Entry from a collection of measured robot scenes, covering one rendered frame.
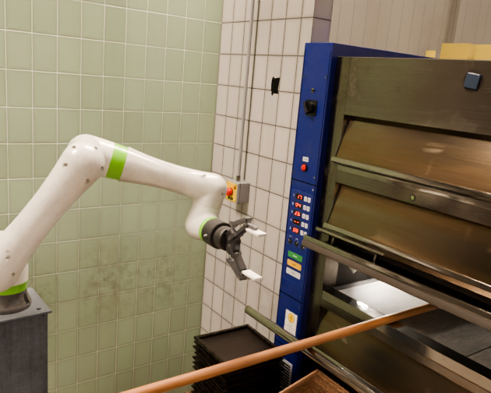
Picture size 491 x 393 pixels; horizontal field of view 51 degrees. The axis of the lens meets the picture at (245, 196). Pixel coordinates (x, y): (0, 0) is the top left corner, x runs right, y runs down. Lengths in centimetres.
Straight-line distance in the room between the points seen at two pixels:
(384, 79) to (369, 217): 49
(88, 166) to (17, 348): 68
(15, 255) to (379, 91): 129
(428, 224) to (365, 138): 39
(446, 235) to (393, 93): 51
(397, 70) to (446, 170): 39
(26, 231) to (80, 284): 106
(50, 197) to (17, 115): 85
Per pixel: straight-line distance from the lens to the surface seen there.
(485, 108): 168
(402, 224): 186
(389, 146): 188
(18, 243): 161
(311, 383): 228
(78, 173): 153
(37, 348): 191
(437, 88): 177
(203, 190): 174
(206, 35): 268
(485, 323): 157
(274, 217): 234
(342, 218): 202
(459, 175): 171
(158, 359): 301
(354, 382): 161
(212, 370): 151
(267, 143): 236
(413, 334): 194
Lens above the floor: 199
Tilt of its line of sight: 13 degrees down
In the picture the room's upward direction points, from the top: 5 degrees clockwise
